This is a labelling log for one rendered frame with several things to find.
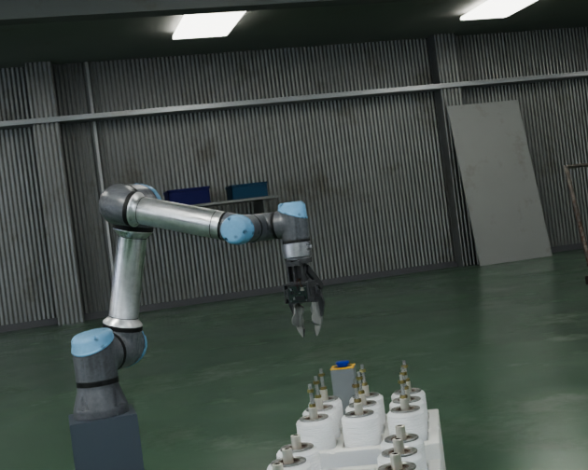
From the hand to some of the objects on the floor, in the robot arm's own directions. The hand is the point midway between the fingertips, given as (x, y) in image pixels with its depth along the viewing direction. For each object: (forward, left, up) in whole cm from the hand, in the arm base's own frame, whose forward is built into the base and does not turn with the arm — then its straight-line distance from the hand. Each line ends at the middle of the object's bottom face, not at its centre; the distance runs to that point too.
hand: (310, 331), depth 247 cm
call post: (+15, +24, -46) cm, 54 cm away
